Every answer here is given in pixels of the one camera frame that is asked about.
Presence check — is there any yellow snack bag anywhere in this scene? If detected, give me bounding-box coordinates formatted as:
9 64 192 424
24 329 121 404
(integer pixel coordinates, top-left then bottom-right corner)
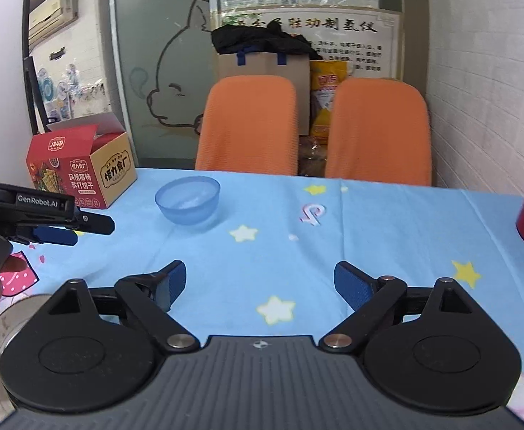
309 60 350 139

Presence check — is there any blue translucent plastic bowl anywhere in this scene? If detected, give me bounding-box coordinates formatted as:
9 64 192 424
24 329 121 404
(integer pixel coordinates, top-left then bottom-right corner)
155 176 221 226

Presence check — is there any frosted glass panel cartoon outline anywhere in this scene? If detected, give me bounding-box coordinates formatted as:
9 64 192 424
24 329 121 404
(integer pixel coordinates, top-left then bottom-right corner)
112 0 218 171

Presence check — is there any orange chair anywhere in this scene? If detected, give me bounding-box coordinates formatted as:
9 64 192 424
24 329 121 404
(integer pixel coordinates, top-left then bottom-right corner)
195 75 299 176
325 77 433 187

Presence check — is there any framed wall poster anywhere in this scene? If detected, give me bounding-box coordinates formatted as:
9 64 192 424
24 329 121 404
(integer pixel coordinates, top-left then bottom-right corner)
212 6 401 86

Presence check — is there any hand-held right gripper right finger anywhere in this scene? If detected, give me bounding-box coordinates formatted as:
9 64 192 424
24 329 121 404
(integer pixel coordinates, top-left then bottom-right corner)
320 261 473 351

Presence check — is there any clear plastic bag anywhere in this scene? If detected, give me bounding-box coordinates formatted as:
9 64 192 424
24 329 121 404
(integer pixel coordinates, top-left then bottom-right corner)
300 137 334 175

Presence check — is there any black cloth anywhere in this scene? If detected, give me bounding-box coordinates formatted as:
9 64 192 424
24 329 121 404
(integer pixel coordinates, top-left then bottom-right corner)
211 24 323 61

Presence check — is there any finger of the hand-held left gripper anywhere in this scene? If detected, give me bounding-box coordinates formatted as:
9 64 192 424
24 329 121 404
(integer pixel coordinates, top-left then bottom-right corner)
8 226 79 247
71 212 115 236

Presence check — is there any white air conditioner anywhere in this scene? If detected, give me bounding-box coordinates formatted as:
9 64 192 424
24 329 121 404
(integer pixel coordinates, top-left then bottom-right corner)
28 0 80 43

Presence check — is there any brown cardboard box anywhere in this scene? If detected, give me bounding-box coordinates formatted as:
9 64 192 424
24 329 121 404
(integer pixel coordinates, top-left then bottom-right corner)
217 51 312 137

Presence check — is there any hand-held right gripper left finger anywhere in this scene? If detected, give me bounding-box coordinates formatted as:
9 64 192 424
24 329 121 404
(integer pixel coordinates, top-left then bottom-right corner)
47 260 200 352

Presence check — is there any red cracker box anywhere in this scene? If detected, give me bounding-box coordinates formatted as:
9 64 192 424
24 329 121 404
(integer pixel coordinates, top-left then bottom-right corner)
25 112 138 210

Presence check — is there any blue cartoon pig tablecloth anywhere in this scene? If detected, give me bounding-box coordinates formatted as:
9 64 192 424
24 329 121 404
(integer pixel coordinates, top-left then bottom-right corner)
0 167 524 422

